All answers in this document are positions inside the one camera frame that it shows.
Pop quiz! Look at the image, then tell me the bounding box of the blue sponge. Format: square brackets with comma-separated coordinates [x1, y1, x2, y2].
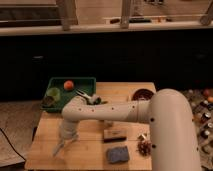
[106, 146, 130, 164]

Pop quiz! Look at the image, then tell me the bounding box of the orange ball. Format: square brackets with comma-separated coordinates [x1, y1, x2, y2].
[64, 80, 74, 91]

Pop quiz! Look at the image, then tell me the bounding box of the light green cup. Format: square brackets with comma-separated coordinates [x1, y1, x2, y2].
[46, 87, 60, 101]

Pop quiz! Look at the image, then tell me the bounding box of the wooden block eraser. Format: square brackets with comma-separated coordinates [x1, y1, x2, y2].
[103, 129, 127, 142]

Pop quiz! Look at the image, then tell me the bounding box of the black cable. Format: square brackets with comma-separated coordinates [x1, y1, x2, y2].
[0, 127, 27, 163]

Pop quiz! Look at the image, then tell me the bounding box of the dark small cup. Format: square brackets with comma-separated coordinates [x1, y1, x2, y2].
[42, 96, 55, 107]

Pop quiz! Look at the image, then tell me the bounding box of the brown pinecone clutter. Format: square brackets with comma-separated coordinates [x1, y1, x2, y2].
[137, 134, 151, 156]

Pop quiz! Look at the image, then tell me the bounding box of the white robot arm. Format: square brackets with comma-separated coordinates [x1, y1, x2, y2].
[59, 89, 202, 171]

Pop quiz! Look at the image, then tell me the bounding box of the dark red bowl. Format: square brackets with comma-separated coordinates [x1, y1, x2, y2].
[132, 89, 154, 100]

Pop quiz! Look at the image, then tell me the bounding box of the green plastic tray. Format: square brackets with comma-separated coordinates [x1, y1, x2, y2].
[41, 77, 96, 113]

